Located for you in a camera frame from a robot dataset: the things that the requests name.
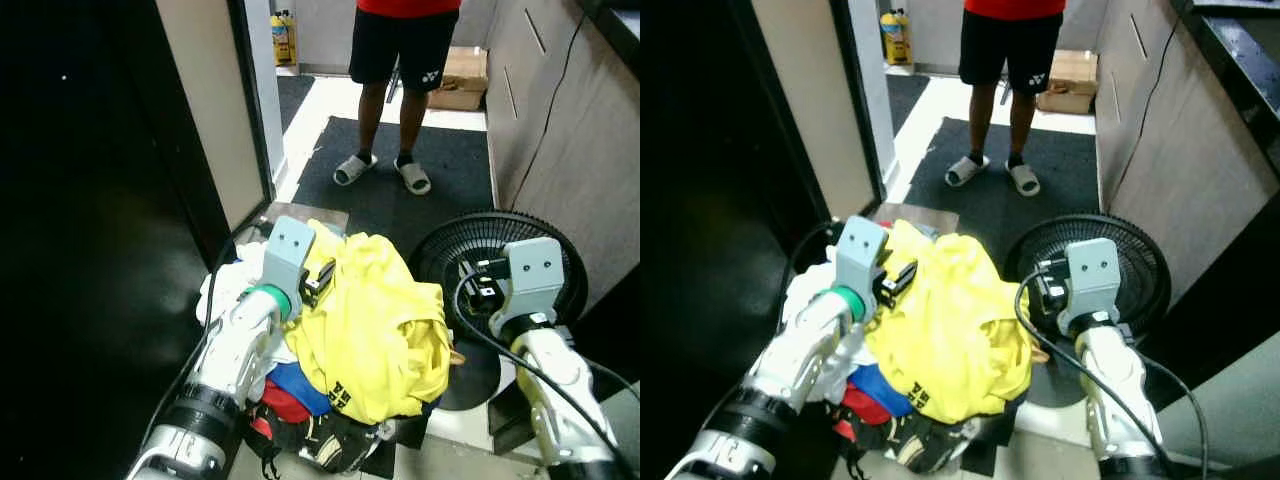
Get black floor fan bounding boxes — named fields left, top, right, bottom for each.
left=1002, top=212, right=1172, bottom=409
left=407, top=210, right=590, bottom=413

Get brown flat board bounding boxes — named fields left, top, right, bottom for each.
left=262, top=202, right=351, bottom=239
left=868, top=202, right=961, bottom=239

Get yellow shirt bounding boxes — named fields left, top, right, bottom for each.
left=284, top=219, right=457, bottom=427
left=864, top=219, right=1037, bottom=427

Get blue cloth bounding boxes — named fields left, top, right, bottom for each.
left=267, top=361, right=332, bottom=417
left=848, top=362, right=915, bottom=418

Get large black floor mat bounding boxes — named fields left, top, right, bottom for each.
left=904, top=117, right=1102, bottom=267
left=291, top=116, right=497, bottom=263

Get red cloth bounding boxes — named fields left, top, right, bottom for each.
left=254, top=380, right=312, bottom=427
left=836, top=384, right=891, bottom=429

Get wooden cabinet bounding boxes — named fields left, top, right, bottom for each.
left=484, top=0, right=641, bottom=313
left=1094, top=0, right=1280, bottom=303

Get black printed garment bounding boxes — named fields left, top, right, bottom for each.
left=826, top=400, right=986, bottom=477
left=243, top=398, right=403, bottom=477

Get small dark floor mat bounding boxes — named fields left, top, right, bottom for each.
left=276, top=74, right=317, bottom=133
left=884, top=72, right=932, bottom=133

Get black glossy appliance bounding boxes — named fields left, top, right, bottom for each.
left=0, top=0, right=246, bottom=480
left=640, top=0, right=846, bottom=480

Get beige door panel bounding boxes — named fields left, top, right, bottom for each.
left=154, top=0, right=278, bottom=233
left=748, top=0, right=898, bottom=223

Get cardboard box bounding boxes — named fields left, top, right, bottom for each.
left=1036, top=49, right=1100, bottom=115
left=427, top=46, right=490, bottom=112

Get person in red shirt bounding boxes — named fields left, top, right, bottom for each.
left=944, top=0, right=1067, bottom=199
left=332, top=0, right=464, bottom=197

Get yellow bottle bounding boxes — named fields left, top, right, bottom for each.
left=269, top=9, right=299, bottom=69
left=879, top=7, right=914, bottom=67

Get black countertop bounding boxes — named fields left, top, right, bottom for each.
left=578, top=0, right=641, bottom=79
left=1168, top=0, right=1280, bottom=176

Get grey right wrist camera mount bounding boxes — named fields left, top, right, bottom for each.
left=1058, top=238, right=1122, bottom=323
left=502, top=238, right=567, bottom=319

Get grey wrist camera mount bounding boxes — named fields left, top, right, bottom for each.
left=502, top=238, right=567, bottom=319
left=832, top=215, right=891, bottom=297
left=261, top=215, right=317, bottom=297
left=1058, top=238, right=1122, bottom=323

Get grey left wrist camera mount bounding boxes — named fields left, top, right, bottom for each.
left=261, top=215, right=317, bottom=297
left=832, top=215, right=891, bottom=297

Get thin black cabinet cable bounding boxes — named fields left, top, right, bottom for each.
left=498, top=8, right=588, bottom=209
left=1108, top=8, right=1188, bottom=206

